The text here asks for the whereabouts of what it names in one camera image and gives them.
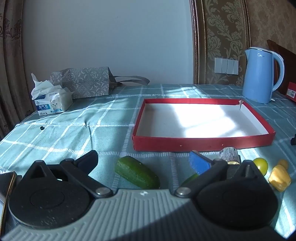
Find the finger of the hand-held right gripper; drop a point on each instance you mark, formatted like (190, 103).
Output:
(294, 140)

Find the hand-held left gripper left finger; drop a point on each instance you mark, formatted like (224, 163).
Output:
(90, 160)

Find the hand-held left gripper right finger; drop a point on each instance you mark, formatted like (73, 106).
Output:
(198, 163)

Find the small green cucumber piece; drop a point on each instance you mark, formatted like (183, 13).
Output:
(190, 179)

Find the red cardboard tray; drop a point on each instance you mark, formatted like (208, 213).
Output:
(203, 143)

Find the round tan longan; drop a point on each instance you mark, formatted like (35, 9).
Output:
(283, 163)

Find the dark eggplant piece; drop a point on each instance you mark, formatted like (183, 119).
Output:
(227, 154)

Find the small green tomato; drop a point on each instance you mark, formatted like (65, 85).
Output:
(261, 165)

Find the yellow banana piece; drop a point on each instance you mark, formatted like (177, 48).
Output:
(278, 179)

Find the large green cucumber piece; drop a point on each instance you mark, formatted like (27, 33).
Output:
(136, 172)

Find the teal checked tablecloth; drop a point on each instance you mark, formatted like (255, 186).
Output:
(69, 139)

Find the red box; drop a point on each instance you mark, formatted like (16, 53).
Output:
(292, 91)

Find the white tissue pack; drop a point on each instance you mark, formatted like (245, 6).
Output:
(53, 102)

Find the dark wooden chair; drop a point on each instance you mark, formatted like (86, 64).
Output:
(290, 69)

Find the blue electric kettle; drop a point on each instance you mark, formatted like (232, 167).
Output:
(257, 76)

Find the grey patterned gift bag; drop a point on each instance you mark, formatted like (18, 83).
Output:
(85, 81)

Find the white wall switch panel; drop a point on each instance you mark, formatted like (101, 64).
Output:
(226, 66)

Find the dark wooden wall moulding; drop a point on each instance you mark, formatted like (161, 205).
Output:
(196, 46)

